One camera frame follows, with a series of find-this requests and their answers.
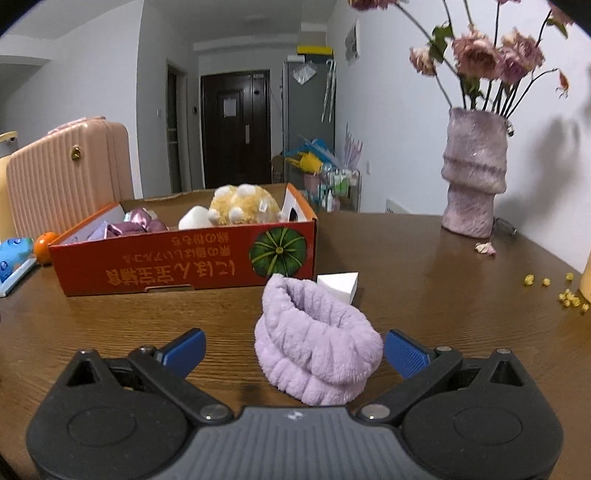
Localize red cardboard box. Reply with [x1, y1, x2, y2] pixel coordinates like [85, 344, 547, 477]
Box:
[48, 183, 319, 297]

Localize blue tissue pack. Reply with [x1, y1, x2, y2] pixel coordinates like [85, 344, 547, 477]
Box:
[0, 237, 40, 296]

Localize wire trolley with bottles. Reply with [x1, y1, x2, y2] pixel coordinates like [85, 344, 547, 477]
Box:
[318, 167, 362, 213]

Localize lilac dried flower bundle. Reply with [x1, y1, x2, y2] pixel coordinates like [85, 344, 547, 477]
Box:
[344, 122, 364, 169]

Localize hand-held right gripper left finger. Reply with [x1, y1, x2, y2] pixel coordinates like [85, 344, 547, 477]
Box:
[55, 329, 234, 426]

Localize lilac fluffy headband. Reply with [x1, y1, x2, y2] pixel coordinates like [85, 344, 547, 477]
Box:
[254, 273, 385, 407]

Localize grey refrigerator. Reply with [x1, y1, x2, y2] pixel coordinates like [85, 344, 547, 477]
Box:
[281, 59, 337, 162]

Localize hanging folded umbrella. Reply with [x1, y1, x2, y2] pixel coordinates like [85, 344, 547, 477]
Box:
[321, 59, 337, 123]

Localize white wedge sponge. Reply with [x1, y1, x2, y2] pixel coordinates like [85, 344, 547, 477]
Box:
[316, 272, 359, 306]

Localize yellow plush toy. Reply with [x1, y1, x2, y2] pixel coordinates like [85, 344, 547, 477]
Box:
[209, 184, 288, 227]

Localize yellow bear mug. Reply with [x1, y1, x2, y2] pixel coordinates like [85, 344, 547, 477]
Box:
[579, 251, 591, 301]

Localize yellow thermos bottle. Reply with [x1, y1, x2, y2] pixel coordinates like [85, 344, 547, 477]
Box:
[0, 131, 19, 241]

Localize white round sponge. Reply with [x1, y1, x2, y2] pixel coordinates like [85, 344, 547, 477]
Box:
[178, 205, 214, 230]

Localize pink ribbed suitcase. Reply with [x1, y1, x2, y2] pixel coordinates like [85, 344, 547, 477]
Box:
[6, 116, 134, 241]

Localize dried pink roses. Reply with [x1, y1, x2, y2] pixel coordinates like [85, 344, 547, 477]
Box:
[348, 0, 578, 116]

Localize purple textured vase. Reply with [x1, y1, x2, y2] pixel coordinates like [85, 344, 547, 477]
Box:
[441, 107, 511, 238]

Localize wall poster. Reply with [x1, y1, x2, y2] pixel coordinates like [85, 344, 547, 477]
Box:
[345, 23, 360, 65]

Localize clear plastic pouch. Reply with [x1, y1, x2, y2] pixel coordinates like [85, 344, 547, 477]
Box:
[293, 62, 317, 86]

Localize dark brown entrance door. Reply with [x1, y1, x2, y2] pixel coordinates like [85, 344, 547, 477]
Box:
[200, 70, 271, 189]

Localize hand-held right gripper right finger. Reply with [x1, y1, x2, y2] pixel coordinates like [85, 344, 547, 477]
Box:
[358, 329, 536, 426]

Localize orange fruit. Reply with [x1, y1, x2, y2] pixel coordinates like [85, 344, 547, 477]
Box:
[33, 232, 60, 265]

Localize pile of colourful bags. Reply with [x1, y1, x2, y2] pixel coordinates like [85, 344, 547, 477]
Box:
[284, 136, 334, 174]

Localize dark interior door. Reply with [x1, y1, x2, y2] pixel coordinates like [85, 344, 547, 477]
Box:
[166, 64, 190, 193]

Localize scattered yellow crumbs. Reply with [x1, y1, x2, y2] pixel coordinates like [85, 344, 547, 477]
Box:
[522, 271, 591, 315]

